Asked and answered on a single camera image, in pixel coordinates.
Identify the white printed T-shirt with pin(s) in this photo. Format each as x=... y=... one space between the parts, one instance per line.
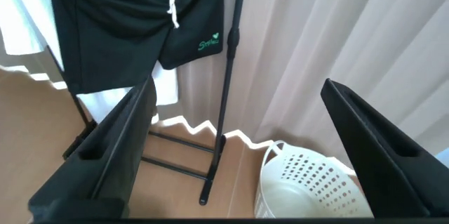
x=21 y=24

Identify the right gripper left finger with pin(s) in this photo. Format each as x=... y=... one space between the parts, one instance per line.
x=105 y=168

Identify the white laundry basket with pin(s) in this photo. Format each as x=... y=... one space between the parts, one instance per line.
x=298 y=192

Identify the beige curtain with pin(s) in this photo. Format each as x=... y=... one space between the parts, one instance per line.
x=315 y=41

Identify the black garment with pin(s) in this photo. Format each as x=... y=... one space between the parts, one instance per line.
x=112 y=34

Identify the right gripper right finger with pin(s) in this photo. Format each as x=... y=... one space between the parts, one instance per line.
x=396 y=168

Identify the black clothes rack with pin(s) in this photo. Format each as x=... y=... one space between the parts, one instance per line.
x=229 y=59

